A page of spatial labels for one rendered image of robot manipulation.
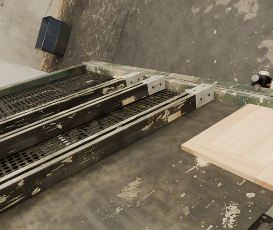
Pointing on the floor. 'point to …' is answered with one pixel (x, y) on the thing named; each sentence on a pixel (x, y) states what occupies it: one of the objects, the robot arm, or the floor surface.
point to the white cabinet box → (5, 73)
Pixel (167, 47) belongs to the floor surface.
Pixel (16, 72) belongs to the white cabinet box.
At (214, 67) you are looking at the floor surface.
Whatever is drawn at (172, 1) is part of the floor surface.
